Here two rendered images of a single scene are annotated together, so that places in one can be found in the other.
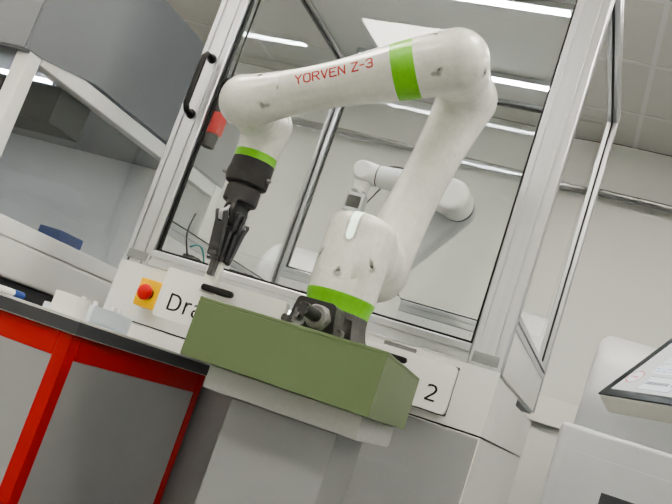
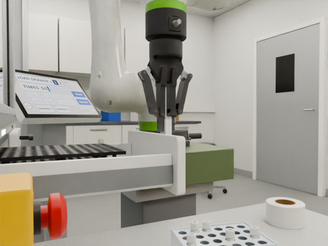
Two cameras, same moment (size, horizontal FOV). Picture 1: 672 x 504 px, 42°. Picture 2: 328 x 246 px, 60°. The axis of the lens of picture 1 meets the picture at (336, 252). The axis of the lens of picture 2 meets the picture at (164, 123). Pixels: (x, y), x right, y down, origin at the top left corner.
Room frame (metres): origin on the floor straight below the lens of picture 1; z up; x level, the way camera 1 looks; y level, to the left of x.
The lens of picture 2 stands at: (2.28, 0.67, 0.97)
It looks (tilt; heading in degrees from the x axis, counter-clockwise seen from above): 1 degrees down; 224
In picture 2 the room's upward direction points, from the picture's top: straight up
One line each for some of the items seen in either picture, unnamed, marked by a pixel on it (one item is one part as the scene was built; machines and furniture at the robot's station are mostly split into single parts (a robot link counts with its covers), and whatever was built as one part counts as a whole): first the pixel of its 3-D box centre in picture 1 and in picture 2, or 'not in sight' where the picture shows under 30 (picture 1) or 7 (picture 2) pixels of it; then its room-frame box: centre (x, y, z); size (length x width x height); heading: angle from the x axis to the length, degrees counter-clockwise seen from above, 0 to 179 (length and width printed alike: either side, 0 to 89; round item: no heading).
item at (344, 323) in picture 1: (321, 321); (171, 137); (1.53, -0.02, 0.89); 0.26 x 0.15 x 0.06; 158
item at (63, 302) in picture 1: (70, 305); (284, 212); (1.72, 0.46, 0.78); 0.07 x 0.07 x 0.04
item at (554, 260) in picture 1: (571, 198); not in sight; (2.36, -0.58, 1.52); 0.87 x 0.01 x 0.86; 159
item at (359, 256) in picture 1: (353, 265); (153, 102); (1.59, -0.04, 1.02); 0.16 x 0.13 x 0.19; 161
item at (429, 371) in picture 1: (390, 372); (16, 148); (1.98, -0.21, 0.87); 0.29 x 0.02 x 0.11; 69
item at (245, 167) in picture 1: (247, 175); (166, 28); (1.81, 0.23, 1.16); 0.12 x 0.09 x 0.06; 69
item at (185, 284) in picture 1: (219, 309); (151, 156); (1.82, 0.19, 0.87); 0.29 x 0.02 x 0.11; 69
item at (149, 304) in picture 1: (152, 295); (8, 221); (2.20, 0.40, 0.88); 0.07 x 0.05 x 0.07; 69
